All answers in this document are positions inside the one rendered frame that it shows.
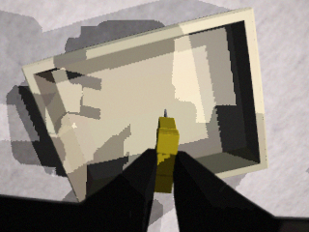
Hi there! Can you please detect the cream shallow tray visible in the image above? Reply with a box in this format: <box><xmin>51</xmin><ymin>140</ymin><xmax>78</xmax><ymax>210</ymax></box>
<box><xmin>22</xmin><ymin>7</ymin><xmax>268</xmax><ymax>203</ymax></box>

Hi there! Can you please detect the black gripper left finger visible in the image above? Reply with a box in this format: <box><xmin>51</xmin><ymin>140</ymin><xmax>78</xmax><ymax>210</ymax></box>
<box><xmin>0</xmin><ymin>148</ymin><xmax>157</xmax><ymax>232</ymax></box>

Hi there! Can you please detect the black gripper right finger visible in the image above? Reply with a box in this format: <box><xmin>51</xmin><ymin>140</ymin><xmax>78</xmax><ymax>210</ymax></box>
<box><xmin>173</xmin><ymin>151</ymin><xmax>309</xmax><ymax>232</ymax></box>

